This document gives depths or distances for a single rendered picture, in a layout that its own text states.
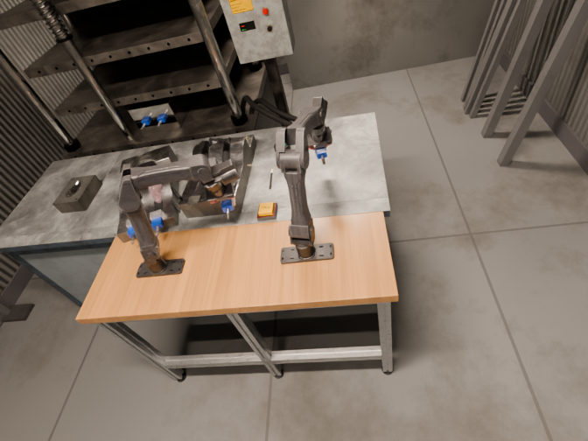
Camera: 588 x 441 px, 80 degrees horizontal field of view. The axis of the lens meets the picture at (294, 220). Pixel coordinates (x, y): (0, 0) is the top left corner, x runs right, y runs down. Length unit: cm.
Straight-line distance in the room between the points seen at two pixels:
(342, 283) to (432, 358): 87
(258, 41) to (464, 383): 196
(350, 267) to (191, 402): 124
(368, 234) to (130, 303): 94
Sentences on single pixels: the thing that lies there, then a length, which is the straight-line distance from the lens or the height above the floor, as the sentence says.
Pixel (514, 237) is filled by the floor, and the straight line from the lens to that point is 244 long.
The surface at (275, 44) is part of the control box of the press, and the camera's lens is 205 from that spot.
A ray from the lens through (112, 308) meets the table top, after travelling 154.
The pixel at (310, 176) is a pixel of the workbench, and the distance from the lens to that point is 161.
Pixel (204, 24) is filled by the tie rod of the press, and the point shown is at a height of 133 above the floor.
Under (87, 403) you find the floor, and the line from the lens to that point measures 249.
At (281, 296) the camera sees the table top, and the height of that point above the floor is 80.
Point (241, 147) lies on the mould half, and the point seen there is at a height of 93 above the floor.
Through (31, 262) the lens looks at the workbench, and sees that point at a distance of 242.
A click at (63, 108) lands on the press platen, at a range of 265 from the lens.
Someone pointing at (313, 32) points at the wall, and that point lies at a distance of 385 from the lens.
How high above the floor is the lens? 184
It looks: 46 degrees down
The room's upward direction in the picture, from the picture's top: 18 degrees counter-clockwise
